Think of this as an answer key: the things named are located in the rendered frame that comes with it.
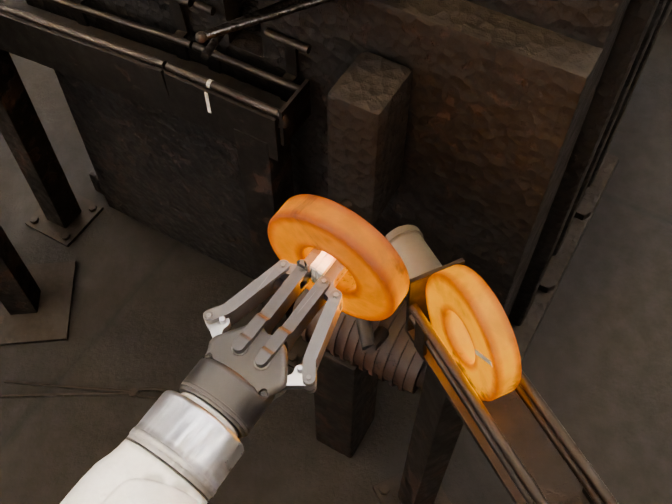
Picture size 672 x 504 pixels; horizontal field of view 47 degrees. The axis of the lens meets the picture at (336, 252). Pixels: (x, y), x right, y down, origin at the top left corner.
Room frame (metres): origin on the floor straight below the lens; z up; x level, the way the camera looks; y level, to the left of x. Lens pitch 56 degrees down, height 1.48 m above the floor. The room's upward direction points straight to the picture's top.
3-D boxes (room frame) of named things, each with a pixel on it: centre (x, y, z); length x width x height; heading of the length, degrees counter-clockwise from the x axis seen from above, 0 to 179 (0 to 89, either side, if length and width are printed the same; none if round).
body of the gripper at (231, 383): (0.30, 0.09, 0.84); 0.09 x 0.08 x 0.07; 146
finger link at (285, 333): (0.35, 0.04, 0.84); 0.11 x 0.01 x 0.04; 145
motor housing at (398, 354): (0.54, -0.05, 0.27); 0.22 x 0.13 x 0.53; 60
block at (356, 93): (0.72, -0.05, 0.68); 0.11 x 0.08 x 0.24; 150
